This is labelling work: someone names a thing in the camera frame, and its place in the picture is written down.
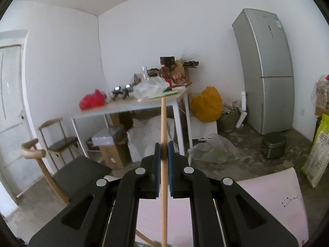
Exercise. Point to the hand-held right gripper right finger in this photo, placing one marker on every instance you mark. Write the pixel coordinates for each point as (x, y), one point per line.
(171, 175)

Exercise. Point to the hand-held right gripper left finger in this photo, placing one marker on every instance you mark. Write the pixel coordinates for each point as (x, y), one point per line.
(157, 175)

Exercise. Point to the single wooden chopstick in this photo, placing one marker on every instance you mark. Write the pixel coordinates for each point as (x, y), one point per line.
(163, 123)

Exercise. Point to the white woven sack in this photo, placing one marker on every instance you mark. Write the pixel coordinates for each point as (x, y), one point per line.
(146, 139)

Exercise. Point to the clear plastic bag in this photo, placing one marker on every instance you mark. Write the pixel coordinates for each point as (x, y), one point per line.
(213, 150)

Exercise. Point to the cardboard box with white lining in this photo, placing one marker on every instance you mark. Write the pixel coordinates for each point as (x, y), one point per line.
(113, 151)

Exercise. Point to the white table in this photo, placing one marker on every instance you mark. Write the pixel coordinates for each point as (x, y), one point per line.
(123, 106)

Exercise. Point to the yellow plastic bag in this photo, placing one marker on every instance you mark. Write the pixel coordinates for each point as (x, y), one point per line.
(207, 104)

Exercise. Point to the green flat board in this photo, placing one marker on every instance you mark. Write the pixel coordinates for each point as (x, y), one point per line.
(156, 95)

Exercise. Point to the wooden chair with dark seat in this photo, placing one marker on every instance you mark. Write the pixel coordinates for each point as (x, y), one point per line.
(77, 169)

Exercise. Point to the green bag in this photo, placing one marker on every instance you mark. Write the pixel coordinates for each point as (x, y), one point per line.
(231, 119)

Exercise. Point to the white plastic bag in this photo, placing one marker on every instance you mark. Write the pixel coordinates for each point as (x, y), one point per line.
(150, 87)

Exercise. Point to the black handheld device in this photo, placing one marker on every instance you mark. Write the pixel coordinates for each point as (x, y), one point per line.
(117, 92)
(128, 91)

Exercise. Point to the white foam pieces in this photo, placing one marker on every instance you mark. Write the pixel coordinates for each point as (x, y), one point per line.
(243, 108)

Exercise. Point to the small wooden chair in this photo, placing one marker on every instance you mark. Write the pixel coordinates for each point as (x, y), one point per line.
(61, 142)

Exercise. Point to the brown jar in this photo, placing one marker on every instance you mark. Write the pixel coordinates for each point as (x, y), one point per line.
(164, 73)

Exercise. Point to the clear glass bottle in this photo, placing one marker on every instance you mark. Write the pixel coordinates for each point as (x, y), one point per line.
(145, 73)

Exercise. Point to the open cardboard box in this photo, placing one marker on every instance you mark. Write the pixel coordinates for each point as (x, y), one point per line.
(183, 73)

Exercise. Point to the pink printed tablecloth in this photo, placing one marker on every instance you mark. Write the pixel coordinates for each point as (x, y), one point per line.
(270, 205)

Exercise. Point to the metal trash can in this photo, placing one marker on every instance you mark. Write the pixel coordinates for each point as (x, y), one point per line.
(273, 145)

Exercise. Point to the dark small box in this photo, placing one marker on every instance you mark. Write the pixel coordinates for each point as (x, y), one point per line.
(167, 61)

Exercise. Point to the silver refrigerator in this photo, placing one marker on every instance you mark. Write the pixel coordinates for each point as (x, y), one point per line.
(264, 69)

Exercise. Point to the yellow and white rice bag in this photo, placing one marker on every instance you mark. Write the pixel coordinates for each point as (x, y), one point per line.
(318, 154)

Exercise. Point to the white door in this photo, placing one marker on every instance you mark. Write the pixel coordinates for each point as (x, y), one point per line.
(12, 121)

